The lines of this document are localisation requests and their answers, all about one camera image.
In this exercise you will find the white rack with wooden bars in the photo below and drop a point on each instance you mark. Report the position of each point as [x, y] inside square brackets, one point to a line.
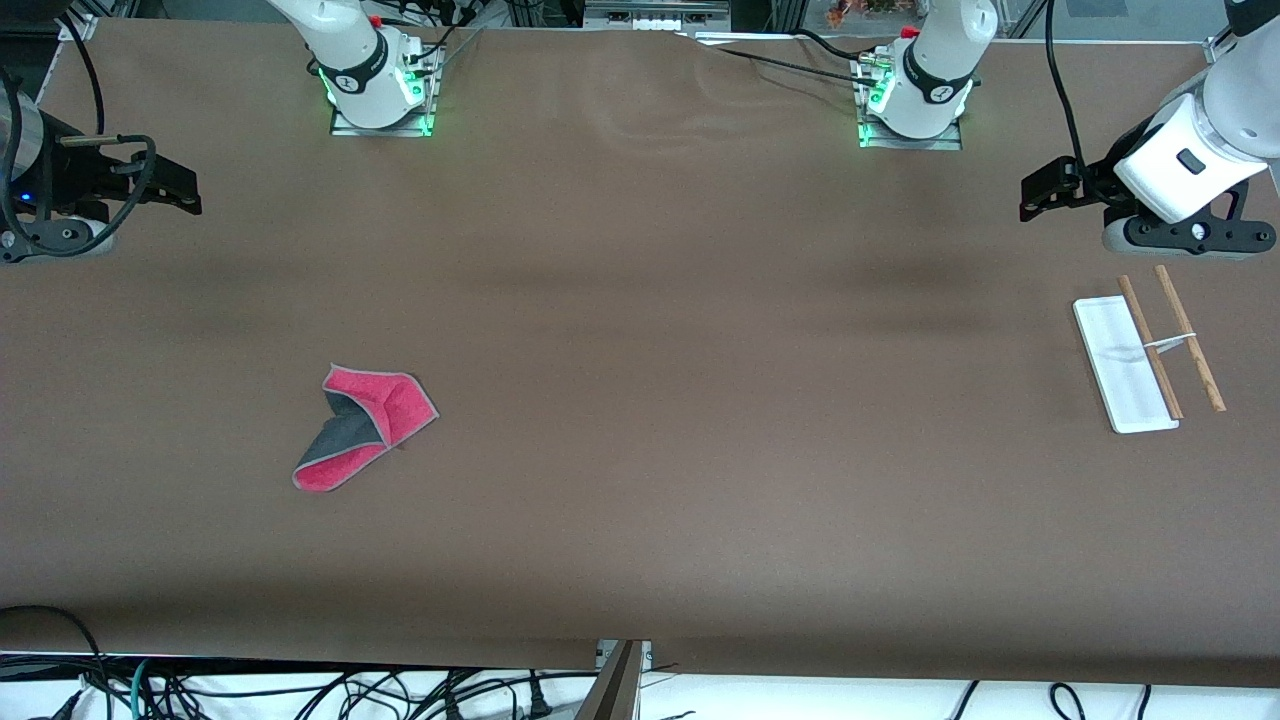
[1120, 360]

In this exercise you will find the brown angled beam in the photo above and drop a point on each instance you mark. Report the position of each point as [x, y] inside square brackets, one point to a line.
[615, 690]

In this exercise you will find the small metal bracket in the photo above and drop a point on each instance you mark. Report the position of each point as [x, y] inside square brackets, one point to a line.
[646, 655]

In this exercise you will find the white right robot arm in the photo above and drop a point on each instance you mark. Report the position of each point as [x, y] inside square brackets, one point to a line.
[340, 40]

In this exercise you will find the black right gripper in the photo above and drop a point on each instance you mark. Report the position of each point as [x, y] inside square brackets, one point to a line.
[88, 182]

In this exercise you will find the pink and grey towel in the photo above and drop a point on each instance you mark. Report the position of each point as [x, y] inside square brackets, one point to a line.
[400, 400]

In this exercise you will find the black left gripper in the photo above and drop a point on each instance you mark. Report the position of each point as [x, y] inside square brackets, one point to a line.
[1094, 185]

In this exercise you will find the aluminium frame corner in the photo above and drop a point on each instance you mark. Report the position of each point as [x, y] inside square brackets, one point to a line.
[1222, 50]
[80, 27]

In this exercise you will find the orange object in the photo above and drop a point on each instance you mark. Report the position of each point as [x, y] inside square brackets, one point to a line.
[850, 12]

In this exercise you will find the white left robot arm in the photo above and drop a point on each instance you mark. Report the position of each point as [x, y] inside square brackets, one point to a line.
[940, 50]

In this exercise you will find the aluminium frame rail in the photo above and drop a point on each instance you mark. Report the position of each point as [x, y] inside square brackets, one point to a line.
[650, 8]

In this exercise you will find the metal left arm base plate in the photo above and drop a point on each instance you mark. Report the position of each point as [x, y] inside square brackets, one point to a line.
[910, 143]

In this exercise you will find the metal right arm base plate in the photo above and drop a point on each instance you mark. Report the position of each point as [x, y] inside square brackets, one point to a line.
[380, 130]

